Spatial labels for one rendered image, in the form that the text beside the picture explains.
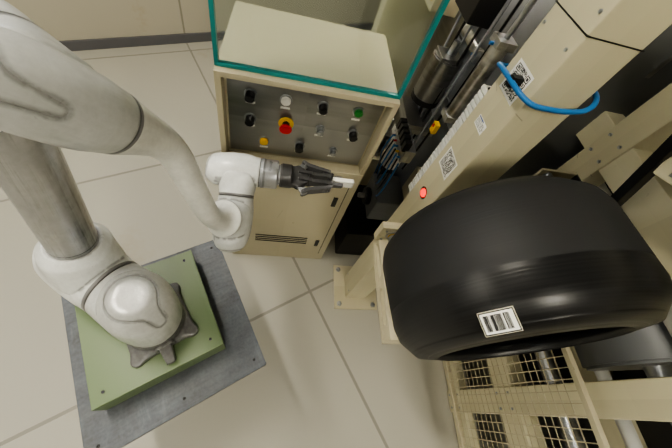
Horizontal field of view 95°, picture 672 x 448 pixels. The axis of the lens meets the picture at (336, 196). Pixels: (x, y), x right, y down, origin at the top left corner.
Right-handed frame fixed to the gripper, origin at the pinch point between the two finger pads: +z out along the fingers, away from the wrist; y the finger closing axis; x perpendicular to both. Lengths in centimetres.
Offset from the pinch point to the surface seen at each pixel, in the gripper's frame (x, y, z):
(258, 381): 106, -50, -18
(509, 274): -35, -41, 19
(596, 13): -62, -5, 29
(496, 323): -30, -48, 17
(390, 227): 11.1, -8.6, 19.9
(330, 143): 5.3, 21.5, -2.5
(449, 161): -17.0, -0.2, 28.5
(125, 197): 106, 49, -109
